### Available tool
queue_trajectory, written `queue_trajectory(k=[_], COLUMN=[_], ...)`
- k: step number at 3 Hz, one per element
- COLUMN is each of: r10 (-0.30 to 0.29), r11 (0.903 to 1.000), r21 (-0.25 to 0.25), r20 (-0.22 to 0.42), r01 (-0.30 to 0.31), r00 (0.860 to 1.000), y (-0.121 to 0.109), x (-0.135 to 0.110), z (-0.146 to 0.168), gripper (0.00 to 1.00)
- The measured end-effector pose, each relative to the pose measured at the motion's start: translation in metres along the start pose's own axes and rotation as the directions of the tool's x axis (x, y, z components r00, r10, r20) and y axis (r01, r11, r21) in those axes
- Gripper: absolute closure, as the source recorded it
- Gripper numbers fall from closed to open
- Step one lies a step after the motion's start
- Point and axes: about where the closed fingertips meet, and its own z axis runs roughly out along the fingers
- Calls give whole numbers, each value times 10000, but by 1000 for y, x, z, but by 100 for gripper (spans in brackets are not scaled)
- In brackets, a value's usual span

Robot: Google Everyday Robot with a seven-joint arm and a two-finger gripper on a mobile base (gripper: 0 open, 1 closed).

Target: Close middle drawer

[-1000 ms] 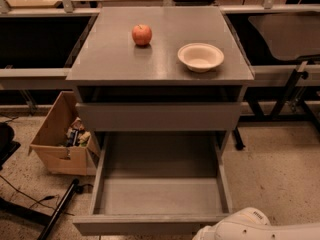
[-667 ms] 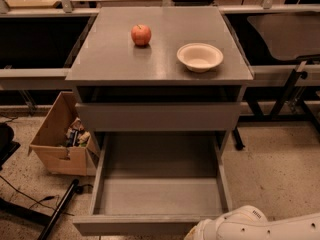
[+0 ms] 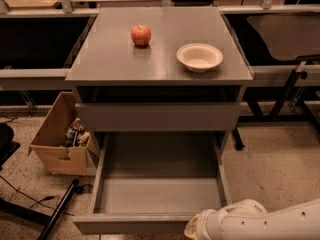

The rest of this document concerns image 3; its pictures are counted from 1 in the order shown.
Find red apple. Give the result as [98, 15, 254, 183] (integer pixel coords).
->
[131, 25, 151, 47]

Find black stand leg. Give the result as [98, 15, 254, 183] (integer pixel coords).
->
[37, 179, 79, 240]

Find clutter items in box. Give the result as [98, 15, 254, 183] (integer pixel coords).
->
[65, 118, 90, 147]

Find white paper bowl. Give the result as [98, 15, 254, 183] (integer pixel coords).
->
[176, 43, 223, 73]

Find black floor cable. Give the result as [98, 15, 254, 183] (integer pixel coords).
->
[0, 174, 94, 217]

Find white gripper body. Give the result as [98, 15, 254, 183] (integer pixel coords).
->
[196, 209, 220, 240]

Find grey top drawer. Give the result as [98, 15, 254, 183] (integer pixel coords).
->
[76, 102, 240, 132]

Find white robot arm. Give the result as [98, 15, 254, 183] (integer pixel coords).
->
[184, 199, 320, 240]

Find black chair base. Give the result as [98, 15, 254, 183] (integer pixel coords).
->
[0, 123, 20, 170]

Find grey left workbench frame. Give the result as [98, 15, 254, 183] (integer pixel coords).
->
[0, 9, 99, 90]

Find grey drawer cabinet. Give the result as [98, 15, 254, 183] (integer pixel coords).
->
[66, 7, 253, 148]

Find grey drawer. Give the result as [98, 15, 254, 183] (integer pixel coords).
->
[76, 102, 240, 132]
[74, 132, 230, 235]

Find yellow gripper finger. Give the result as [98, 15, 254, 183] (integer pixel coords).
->
[184, 214, 199, 240]

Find cardboard box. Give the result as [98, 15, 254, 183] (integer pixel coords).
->
[30, 92, 99, 176]

